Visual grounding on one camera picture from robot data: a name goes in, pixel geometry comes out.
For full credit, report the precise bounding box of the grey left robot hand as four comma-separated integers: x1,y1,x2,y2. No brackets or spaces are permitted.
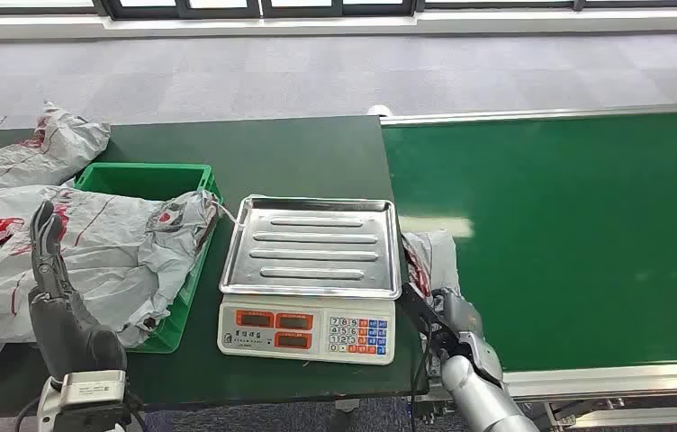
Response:
27,201,129,383

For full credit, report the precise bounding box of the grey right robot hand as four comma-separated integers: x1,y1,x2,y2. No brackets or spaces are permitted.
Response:
401,283,486,360

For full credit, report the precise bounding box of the small grey courier bag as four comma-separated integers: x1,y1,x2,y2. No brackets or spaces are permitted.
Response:
401,229,463,306

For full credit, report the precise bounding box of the green plastic basket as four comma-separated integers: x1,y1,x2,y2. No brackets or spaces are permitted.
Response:
73,162,224,356

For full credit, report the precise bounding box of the large grey courier bag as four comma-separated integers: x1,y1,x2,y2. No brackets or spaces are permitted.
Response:
0,184,224,351

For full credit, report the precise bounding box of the green conveyor belt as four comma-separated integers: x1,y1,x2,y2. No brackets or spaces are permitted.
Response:
380,111,677,374

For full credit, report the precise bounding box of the white electronic scale body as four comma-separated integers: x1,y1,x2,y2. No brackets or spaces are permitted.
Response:
216,291,398,366

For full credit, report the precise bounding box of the steel scale pan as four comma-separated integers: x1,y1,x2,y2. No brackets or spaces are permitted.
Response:
218,194,403,302

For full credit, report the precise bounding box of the crumpled grey courier bag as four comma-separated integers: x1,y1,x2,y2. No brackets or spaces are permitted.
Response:
0,100,113,193

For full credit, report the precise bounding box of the dark green table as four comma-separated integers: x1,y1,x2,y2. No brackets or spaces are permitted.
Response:
0,114,430,419

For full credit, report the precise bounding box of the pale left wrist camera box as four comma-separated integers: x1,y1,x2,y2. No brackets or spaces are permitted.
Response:
60,369,130,413

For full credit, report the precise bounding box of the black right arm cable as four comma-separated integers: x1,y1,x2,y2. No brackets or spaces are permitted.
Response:
408,324,437,432

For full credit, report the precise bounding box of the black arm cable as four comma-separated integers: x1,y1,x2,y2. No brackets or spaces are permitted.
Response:
408,324,437,432
13,395,42,432

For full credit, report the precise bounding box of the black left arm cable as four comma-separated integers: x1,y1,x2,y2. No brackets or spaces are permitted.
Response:
13,395,42,432

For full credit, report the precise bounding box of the aluminium conveyor frame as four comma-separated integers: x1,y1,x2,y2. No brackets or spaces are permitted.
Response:
378,102,677,432

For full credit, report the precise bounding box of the dark window frame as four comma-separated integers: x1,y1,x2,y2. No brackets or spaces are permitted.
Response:
0,0,677,22

